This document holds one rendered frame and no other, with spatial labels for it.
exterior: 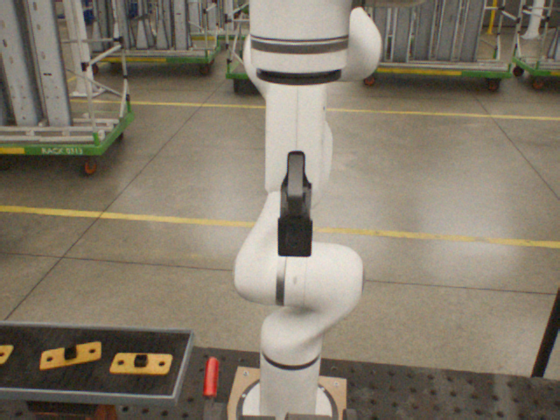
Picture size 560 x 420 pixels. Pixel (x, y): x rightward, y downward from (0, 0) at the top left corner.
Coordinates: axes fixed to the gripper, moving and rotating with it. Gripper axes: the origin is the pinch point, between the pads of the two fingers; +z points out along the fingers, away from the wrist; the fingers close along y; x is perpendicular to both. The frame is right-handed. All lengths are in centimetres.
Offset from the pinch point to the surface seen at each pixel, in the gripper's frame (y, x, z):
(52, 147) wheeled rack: -322, -200, 118
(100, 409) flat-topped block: -7.1, -29.4, 37.6
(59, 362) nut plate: -7.2, -33.8, 28.3
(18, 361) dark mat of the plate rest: -7.3, -40.2, 28.7
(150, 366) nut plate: -7.3, -20.6, 28.4
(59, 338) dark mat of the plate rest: -12.5, -36.4, 28.6
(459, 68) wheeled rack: -631, 203, 117
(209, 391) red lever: -5.9, -11.9, 31.3
